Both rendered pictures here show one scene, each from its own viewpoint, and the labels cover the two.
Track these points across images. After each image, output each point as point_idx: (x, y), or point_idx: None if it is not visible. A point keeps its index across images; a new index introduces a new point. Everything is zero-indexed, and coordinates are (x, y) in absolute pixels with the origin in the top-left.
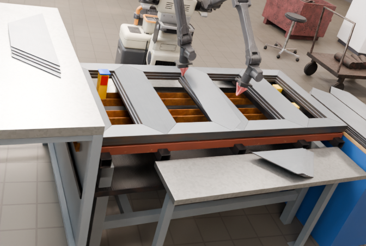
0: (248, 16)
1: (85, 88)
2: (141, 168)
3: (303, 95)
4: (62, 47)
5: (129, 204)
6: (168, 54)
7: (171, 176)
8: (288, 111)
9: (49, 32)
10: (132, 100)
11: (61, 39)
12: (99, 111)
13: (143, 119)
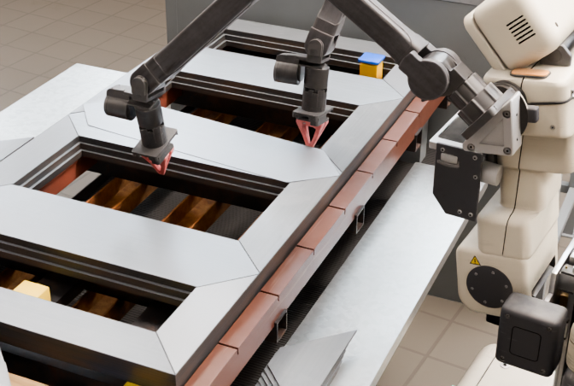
0: None
1: None
2: None
3: (17, 298)
4: None
5: None
6: (477, 225)
7: (111, 76)
8: (19, 208)
9: None
10: (266, 60)
11: None
12: (264, 31)
13: (209, 50)
